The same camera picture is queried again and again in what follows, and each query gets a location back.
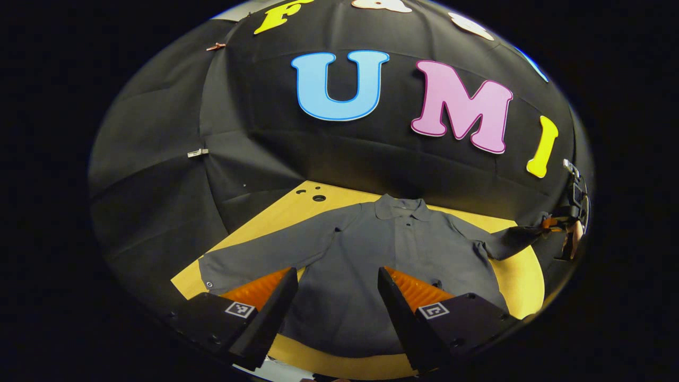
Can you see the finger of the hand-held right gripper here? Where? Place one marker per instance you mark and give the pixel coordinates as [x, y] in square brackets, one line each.
[554, 223]

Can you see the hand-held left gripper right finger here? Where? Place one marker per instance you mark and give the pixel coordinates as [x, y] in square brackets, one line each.
[398, 313]

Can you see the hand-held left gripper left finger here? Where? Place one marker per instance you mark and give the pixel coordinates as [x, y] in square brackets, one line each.
[276, 307]

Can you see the grey long-sleeved shirt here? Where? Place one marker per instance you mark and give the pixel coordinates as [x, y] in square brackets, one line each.
[371, 249]

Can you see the black backdrop cloth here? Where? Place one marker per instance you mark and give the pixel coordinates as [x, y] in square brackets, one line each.
[265, 159]

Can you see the silver metal clip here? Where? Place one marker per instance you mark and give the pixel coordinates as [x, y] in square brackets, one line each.
[197, 153]

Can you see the copper metal clip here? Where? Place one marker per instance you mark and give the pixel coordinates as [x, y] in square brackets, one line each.
[216, 46]

